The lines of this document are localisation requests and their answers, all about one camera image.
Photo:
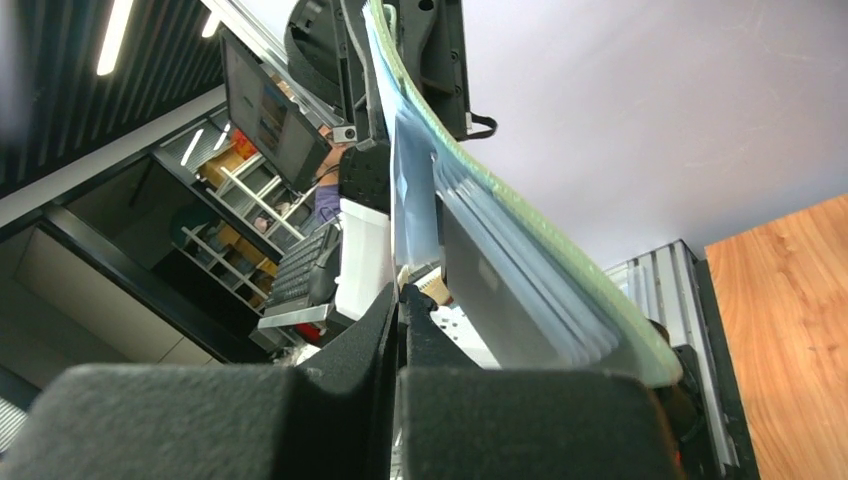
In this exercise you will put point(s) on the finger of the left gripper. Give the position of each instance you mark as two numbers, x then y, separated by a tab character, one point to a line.
432	48
329	55

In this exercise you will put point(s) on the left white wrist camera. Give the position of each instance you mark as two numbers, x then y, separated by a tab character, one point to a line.
344	134

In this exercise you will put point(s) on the green card holder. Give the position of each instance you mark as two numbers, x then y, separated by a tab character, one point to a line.
534	297

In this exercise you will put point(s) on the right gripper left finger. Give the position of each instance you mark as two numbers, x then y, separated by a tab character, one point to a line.
328	418

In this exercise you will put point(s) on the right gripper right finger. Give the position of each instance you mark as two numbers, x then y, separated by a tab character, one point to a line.
460	421

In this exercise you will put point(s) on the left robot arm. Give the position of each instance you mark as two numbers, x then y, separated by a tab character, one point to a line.
365	206

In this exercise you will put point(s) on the aluminium frame rail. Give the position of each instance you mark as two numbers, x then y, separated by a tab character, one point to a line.
664	286

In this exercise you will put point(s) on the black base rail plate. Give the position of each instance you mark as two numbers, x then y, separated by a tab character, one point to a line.
737	424

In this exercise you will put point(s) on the black keyboard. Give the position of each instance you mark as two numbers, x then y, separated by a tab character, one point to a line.
290	287

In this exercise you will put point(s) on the black computer monitor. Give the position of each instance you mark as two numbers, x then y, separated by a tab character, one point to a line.
273	123

